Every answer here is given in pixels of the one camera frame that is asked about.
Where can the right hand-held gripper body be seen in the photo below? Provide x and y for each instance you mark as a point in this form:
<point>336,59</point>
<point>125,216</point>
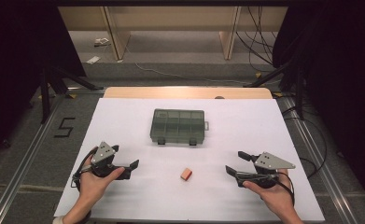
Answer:
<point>272,163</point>

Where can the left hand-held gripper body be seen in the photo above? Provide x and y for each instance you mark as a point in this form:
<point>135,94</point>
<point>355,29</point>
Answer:
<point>102,154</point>

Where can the small orange block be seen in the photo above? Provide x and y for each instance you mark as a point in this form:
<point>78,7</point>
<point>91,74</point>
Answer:
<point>186,174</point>

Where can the grey transparent compartment box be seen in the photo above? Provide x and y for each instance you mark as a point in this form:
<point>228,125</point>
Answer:
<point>178,126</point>

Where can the person's right hand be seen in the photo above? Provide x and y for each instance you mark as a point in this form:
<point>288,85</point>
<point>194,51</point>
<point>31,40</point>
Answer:
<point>273,196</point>

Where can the person's left hand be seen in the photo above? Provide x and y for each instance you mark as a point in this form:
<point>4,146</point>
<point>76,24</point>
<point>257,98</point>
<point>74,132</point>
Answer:
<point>93,186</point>

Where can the white table sheet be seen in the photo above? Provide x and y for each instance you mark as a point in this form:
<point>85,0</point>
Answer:
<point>202,199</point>

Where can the black metal stand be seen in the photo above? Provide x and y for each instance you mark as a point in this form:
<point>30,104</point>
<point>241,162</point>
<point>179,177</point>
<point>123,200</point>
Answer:
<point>45,93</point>
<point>300,93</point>

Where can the white paper slip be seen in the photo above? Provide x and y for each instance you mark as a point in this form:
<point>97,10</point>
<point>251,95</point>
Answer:
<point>93,59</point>

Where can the black curtain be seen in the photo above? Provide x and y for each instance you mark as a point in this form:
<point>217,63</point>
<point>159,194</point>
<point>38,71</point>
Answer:
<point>342,77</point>
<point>15,62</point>

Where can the light wooden desk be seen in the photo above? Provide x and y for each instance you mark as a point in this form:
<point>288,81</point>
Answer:
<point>171,18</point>

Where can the aluminium floor rail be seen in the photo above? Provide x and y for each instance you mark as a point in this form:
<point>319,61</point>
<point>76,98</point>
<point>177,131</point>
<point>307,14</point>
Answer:
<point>24,165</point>
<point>320,169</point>

